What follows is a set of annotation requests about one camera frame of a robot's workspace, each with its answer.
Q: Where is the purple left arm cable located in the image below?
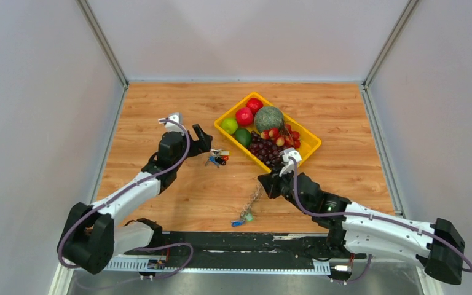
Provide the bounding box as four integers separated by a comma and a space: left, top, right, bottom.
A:
57, 118, 192, 270

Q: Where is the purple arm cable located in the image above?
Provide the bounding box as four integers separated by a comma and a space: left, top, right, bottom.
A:
289, 159, 472, 273
57, 118, 192, 270

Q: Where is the light green apple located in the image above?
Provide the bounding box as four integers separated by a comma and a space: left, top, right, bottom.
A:
220, 117, 239, 135

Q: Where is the dark green avocado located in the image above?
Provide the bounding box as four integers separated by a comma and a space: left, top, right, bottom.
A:
233, 128, 252, 148

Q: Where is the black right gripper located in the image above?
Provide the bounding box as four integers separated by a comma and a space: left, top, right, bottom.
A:
257, 164, 310, 216

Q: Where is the red apple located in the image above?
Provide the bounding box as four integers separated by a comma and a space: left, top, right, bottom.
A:
235, 107, 254, 127
246, 98, 264, 116

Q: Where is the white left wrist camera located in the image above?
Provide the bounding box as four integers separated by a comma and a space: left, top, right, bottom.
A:
158, 112, 185, 135

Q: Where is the aluminium frame post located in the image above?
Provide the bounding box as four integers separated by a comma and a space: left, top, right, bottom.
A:
363, 0, 420, 89
76, 0, 129, 90

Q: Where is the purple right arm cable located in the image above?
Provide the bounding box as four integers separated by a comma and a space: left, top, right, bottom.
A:
289, 159, 472, 273

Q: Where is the red apple back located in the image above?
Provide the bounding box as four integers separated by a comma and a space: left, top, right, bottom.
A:
246, 98, 264, 116

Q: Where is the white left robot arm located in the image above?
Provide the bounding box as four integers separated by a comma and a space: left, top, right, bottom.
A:
57, 119, 213, 274

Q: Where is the key bunch with coloured tags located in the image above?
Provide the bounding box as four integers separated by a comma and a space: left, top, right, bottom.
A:
205, 149, 230, 168

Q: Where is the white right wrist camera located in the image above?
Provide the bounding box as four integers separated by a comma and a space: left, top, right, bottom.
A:
279, 147, 302, 177

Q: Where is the right aluminium frame post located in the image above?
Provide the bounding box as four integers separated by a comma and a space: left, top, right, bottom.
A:
363, 0, 420, 89

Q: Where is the purple grape bunch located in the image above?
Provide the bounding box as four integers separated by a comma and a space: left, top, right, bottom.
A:
247, 131, 288, 169

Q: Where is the white slotted cable duct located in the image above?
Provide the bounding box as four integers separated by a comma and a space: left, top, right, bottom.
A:
101, 259, 331, 275

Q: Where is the yellow plastic tray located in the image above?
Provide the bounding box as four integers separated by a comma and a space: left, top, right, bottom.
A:
214, 92, 321, 173

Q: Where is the red apple front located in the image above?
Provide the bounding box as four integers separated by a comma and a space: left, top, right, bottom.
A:
235, 107, 254, 127

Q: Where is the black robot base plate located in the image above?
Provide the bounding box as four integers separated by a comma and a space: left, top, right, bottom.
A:
150, 232, 351, 270

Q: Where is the netted green melon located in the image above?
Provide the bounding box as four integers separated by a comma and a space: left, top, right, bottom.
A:
254, 106, 284, 133

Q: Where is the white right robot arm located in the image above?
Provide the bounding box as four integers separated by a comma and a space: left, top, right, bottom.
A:
258, 173, 465, 285

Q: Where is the left aluminium frame post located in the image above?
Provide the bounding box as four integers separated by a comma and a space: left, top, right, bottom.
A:
76, 0, 129, 90

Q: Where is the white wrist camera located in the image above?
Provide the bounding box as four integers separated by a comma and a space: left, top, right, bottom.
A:
279, 147, 302, 177
158, 112, 185, 135

